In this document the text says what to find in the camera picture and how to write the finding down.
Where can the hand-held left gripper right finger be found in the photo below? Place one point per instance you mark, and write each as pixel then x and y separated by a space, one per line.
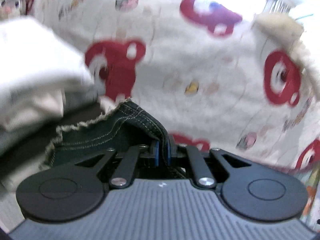
pixel 168 152

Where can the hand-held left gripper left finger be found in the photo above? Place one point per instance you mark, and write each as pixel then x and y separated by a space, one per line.
pixel 157 155

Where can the beige fuzzy blanket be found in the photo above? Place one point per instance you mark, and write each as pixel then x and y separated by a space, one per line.
pixel 275 25

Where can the dark green jeans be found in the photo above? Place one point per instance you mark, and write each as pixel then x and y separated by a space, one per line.
pixel 120 135

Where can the black folded garment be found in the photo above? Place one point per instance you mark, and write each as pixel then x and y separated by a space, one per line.
pixel 82 113

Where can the white quilt with red bears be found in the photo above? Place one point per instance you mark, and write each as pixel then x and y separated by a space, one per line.
pixel 175 67

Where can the white folded garment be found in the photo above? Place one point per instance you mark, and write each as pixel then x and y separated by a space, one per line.
pixel 37 67

